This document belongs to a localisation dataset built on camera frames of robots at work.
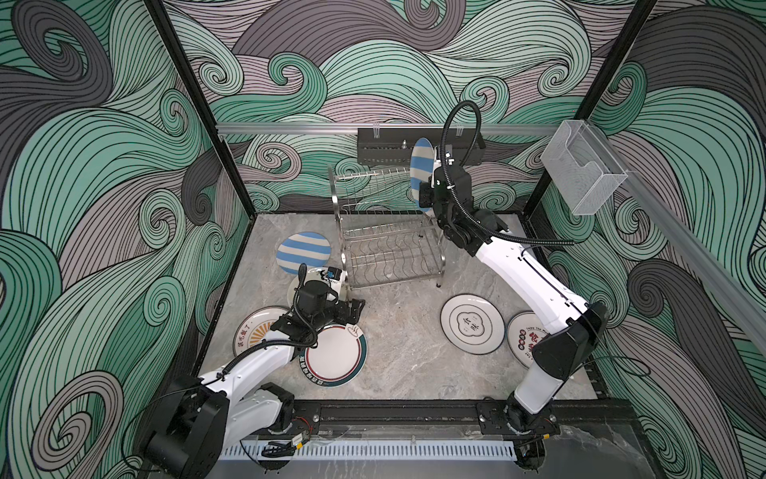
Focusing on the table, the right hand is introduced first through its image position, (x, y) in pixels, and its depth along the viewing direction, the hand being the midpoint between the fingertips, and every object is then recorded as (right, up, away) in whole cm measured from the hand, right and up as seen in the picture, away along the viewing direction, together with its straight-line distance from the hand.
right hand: (436, 176), depth 73 cm
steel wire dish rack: (-12, -16, +33) cm, 39 cm away
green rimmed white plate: (-26, -50, +8) cm, 56 cm away
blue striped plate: (-41, -20, +35) cm, 57 cm away
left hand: (-22, -33, +11) cm, 41 cm away
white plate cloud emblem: (+15, -42, +16) cm, 48 cm away
